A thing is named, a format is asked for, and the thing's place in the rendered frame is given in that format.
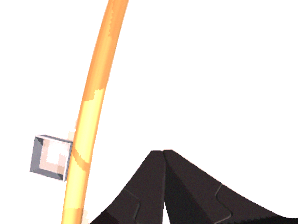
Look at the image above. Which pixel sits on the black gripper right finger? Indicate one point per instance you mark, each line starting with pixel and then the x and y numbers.
pixel 194 197

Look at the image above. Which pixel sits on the grey open-top box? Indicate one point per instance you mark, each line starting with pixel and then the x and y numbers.
pixel 50 157

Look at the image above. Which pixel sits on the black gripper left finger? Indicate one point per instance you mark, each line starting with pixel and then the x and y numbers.
pixel 141 201

